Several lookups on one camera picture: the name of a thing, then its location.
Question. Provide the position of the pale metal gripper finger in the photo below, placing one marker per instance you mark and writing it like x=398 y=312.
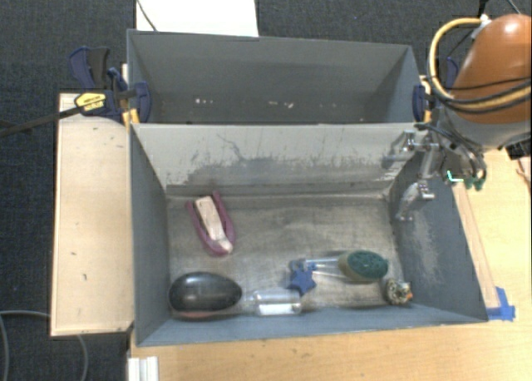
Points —
x=400 y=153
x=409 y=198

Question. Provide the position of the green and yellow sponge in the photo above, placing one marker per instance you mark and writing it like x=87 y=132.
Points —
x=363 y=266

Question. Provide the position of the small brown toy animal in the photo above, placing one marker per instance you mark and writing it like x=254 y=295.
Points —
x=397 y=291

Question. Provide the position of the blue star toy wand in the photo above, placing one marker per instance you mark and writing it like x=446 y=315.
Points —
x=302 y=277

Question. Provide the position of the grey metal bin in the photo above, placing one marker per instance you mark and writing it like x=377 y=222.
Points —
x=266 y=221

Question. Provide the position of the clear plastic bottle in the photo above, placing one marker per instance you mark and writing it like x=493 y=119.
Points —
x=276 y=303

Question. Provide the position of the purple and beige stapler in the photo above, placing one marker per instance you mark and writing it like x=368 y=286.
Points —
x=212 y=223

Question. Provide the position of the black egg-shaped object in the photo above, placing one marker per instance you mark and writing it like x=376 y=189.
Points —
x=203 y=294

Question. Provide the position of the pale wood flat board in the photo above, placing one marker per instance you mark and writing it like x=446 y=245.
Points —
x=91 y=225

